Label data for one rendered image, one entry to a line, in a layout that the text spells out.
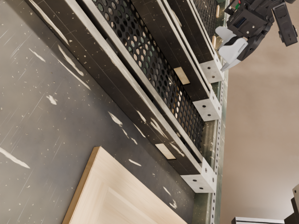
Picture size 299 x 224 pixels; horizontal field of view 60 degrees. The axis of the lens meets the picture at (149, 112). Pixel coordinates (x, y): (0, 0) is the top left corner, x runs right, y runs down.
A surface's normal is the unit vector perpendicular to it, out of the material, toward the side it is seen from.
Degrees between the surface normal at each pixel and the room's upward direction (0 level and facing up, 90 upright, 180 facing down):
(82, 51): 90
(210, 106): 90
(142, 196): 60
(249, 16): 90
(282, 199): 0
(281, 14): 88
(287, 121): 0
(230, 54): 77
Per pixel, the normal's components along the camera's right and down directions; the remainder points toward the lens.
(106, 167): 0.84, -0.16
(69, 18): -0.22, 0.76
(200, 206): -0.49, -0.62
